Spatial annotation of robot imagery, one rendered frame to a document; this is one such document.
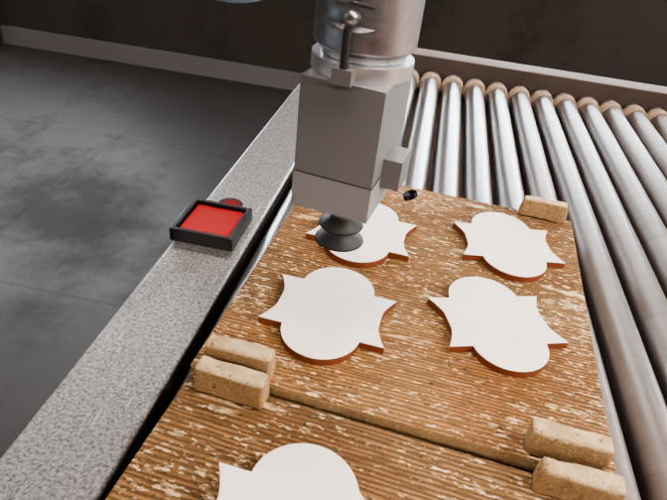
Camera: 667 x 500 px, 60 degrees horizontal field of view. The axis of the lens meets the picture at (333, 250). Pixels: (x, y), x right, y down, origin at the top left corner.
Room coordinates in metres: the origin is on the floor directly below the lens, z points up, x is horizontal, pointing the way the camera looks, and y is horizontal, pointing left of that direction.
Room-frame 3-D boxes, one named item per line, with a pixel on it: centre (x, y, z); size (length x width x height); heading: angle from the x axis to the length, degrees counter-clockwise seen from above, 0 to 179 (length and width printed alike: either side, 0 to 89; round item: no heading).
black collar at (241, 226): (0.58, 0.15, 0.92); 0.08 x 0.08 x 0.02; 83
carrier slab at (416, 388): (0.51, -0.10, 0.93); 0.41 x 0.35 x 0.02; 170
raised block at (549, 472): (0.26, -0.20, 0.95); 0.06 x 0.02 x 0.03; 78
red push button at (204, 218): (0.58, 0.15, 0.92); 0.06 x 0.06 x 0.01; 83
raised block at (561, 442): (0.30, -0.20, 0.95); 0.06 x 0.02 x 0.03; 80
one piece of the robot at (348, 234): (0.43, 0.00, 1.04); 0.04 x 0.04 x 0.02
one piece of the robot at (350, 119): (0.42, -0.01, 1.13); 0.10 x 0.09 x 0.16; 74
